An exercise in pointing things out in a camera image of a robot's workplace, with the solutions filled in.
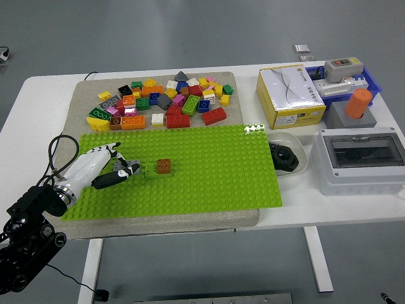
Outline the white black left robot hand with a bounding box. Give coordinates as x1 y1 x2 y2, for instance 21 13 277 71
61 142 141 201

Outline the grey long toy brick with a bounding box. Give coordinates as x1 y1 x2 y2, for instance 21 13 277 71
113 159 141 175
97 95 121 110

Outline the yellow curved toy brick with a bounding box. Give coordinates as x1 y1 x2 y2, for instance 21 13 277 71
86 116 111 132

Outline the dark green long toy brick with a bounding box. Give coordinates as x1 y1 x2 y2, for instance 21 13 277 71
88 106 113 122

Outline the lime green toy brick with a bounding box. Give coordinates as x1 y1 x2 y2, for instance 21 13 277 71
144 163 174 180

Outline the orange long toy brick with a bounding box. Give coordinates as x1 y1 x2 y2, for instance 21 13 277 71
140 85 164 98
120 115 147 130

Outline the brown square toy brick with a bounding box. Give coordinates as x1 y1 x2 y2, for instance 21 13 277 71
156 158 173 175

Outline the dark grey toy brick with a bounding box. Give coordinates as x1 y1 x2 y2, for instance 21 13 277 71
156 93 173 111

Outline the red long toy brick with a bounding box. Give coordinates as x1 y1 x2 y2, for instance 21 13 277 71
166 114 191 129
201 106 228 126

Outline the red sloped toy brick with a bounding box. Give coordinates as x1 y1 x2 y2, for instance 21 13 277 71
165 104 184 117

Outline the green studded baseplate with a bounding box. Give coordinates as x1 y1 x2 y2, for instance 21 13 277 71
60 123 283 222

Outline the lime long toy brick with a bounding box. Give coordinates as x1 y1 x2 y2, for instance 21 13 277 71
181 94 201 117

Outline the white table leg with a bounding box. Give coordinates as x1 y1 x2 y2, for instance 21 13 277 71
77 237 104 304
302 226 334 293

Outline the grey-brown table mat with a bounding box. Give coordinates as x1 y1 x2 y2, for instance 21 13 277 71
44 71 261 241

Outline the white distribution box clear lid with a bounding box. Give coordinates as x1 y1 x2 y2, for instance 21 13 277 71
310 127 405 196

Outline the large black hex nut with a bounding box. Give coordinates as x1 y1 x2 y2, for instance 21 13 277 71
273 146 299 172

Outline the grey metal panel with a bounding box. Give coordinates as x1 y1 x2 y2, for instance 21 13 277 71
134 293 294 304

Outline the grey square block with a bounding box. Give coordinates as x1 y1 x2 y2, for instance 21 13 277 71
323 101 378 129

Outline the white shallow dish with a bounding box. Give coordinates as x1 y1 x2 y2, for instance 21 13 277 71
266 131 309 177

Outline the orange cylinder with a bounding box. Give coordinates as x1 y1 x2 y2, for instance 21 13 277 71
344 87 373 120

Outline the blue plastic bin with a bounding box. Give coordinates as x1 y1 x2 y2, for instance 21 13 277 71
304 65 383 110

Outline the yellow white carton box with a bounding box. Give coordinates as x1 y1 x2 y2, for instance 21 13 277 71
256 64 327 130

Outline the white power strip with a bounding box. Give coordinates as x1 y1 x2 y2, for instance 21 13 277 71
311 80 352 98

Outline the white circuit breaker row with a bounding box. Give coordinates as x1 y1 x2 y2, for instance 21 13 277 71
346 75 370 91

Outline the black power cord with plug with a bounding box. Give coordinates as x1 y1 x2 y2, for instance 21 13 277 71
47 71 110 302

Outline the grey switch box red button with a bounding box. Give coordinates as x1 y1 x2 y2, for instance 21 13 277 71
323 57 365 84

